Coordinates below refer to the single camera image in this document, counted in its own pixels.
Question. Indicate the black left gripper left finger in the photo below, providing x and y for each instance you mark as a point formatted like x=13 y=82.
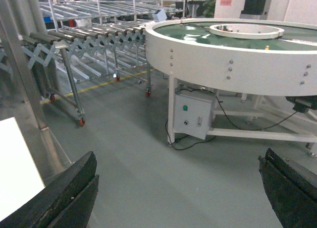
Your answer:
x=67 y=202

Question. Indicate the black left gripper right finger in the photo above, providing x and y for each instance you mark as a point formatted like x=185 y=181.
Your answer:
x=291 y=190

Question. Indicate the white table corner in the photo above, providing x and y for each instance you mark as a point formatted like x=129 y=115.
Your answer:
x=20 y=179

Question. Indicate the grey electrical control box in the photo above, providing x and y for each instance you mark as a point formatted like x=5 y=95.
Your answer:
x=193 y=111

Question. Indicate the white round turntable conveyor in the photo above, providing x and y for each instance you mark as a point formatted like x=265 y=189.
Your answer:
x=263 y=74

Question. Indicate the expandable roller conveyor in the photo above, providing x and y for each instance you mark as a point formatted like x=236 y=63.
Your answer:
x=102 y=50

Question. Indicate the metal flow rack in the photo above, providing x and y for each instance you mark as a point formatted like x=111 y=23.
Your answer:
x=58 y=13

